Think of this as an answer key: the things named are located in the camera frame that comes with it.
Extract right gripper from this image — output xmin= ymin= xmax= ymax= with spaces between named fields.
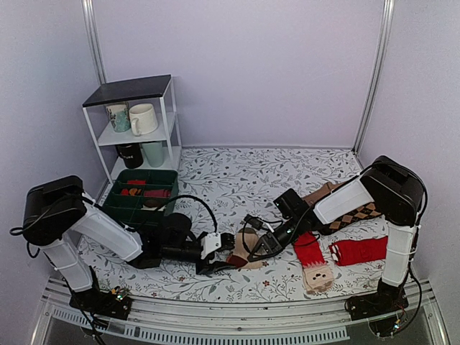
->
xmin=250 ymin=217 xmax=303 ymax=264

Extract striped beige knit sock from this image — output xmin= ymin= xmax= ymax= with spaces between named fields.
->
xmin=226 ymin=228 xmax=262 ymax=270

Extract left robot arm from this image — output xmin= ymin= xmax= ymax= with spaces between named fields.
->
xmin=11 ymin=175 xmax=235 ymax=312

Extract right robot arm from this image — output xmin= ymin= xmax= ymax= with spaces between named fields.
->
xmin=248 ymin=155 xmax=428 ymax=313

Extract red socks in bin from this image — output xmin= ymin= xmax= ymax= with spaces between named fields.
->
xmin=120 ymin=180 xmax=171 ymax=198

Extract red beige character sock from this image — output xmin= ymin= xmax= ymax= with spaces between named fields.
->
xmin=293 ymin=232 xmax=334 ymax=294

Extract floral patterned table mat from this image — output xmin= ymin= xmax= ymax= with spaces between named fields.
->
xmin=78 ymin=148 xmax=385 ymax=303

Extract red folded sock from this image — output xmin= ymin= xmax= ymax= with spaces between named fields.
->
xmin=328 ymin=236 xmax=388 ymax=266

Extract tan brown plain sock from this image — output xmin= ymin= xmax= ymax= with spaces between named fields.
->
xmin=303 ymin=182 xmax=342 ymax=206

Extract green divided organizer bin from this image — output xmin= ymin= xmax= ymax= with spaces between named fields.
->
xmin=103 ymin=169 xmax=178 ymax=228

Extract pale green cup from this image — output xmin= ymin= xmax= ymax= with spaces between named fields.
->
xmin=142 ymin=142 xmax=165 ymax=167

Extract brown argyle sock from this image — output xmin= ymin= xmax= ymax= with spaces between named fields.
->
xmin=317 ymin=203 xmax=382 ymax=236

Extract black mug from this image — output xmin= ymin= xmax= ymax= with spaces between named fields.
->
xmin=116 ymin=143 xmax=144 ymax=169

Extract cream ceramic mug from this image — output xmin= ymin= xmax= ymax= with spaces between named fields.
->
xmin=129 ymin=103 xmax=158 ymax=137

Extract teal patterned mug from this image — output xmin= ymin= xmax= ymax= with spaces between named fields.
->
xmin=105 ymin=102 xmax=131 ymax=133

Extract white metal shelf unit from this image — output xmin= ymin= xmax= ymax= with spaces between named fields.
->
xmin=82 ymin=75 xmax=182 ymax=183

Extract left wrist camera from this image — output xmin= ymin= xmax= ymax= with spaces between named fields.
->
xmin=201 ymin=232 xmax=221 ymax=259

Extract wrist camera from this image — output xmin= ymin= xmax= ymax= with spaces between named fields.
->
xmin=244 ymin=214 xmax=274 ymax=233
xmin=201 ymin=232 xmax=221 ymax=259

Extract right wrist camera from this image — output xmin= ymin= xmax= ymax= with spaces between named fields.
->
xmin=244 ymin=214 xmax=274 ymax=233

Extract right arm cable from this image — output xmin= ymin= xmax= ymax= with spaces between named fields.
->
xmin=238 ymin=211 xmax=317 ymax=259

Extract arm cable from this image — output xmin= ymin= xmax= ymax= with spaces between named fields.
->
xmin=238 ymin=211 xmax=317 ymax=259
xmin=136 ymin=194 xmax=218 ymax=238

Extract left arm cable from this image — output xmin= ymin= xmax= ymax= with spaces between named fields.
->
xmin=136 ymin=194 xmax=218 ymax=238

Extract aluminium front rail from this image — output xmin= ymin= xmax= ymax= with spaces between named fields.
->
xmin=32 ymin=278 xmax=454 ymax=344

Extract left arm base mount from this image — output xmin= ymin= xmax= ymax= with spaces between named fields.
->
xmin=70 ymin=267 xmax=133 ymax=321

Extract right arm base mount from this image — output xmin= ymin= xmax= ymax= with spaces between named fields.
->
xmin=344 ymin=281 xmax=409 ymax=338

